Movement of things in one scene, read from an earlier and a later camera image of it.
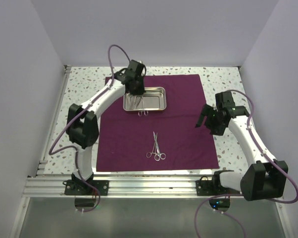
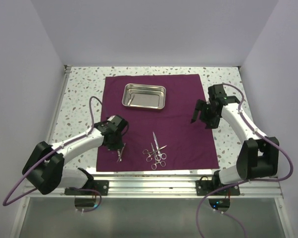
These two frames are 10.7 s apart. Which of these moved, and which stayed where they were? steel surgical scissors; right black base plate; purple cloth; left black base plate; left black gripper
Moved: left black gripper
Stayed: purple cloth; left black base plate; steel surgical scissors; right black base plate
